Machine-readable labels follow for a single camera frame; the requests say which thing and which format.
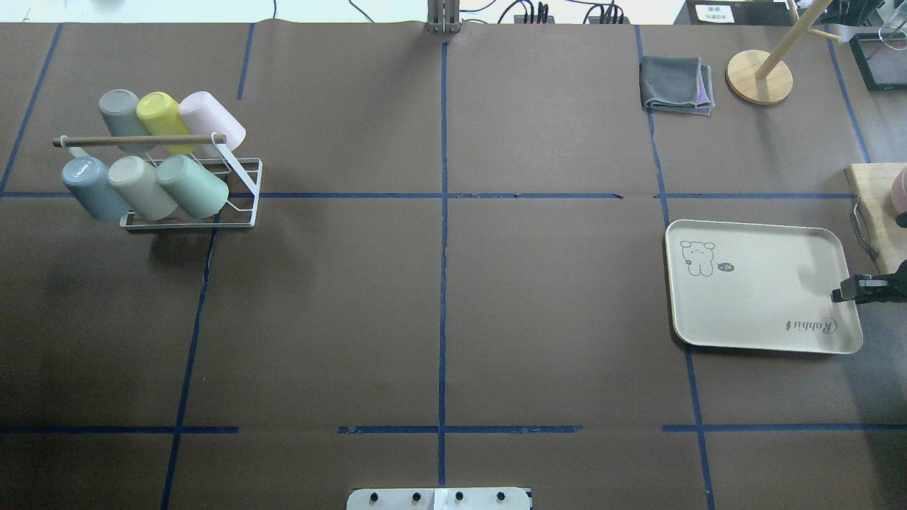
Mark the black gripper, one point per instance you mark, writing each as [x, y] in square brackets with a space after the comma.
[894, 280]

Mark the green cup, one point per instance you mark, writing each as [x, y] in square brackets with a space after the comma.
[196, 190]

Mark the cream rabbit tray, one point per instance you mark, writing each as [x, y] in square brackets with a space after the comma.
[759, 286]

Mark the black metal tray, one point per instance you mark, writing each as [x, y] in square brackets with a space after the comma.
[882, 67]

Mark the pink cup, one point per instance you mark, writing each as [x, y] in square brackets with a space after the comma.
[203, 114]

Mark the yellow cup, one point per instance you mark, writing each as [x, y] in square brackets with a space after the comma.
[159, 113]

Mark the beige cup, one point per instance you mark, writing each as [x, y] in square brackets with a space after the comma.
[135, 180]

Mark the grey cup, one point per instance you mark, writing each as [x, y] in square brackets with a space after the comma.
[118, 110]

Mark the blue cup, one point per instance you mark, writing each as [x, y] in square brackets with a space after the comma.
[87, 179]

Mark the pink bowl with ice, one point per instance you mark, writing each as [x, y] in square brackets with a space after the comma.
[900, 195]

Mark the wooden cutting board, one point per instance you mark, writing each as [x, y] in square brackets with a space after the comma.
[874, 212]

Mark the wooden mug tree stand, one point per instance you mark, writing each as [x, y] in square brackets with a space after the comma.
[763, 78]

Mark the folded grey cloth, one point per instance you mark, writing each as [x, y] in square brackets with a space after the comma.
[678, 84]

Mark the black box with label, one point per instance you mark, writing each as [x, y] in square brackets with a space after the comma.
[745, 13]

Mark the aluminium frame post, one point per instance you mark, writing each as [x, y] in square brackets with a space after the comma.
[443, 16]

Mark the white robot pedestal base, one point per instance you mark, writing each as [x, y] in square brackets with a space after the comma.
[441, 498]

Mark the white wire cup rack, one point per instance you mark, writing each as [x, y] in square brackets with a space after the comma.
[243, 176]

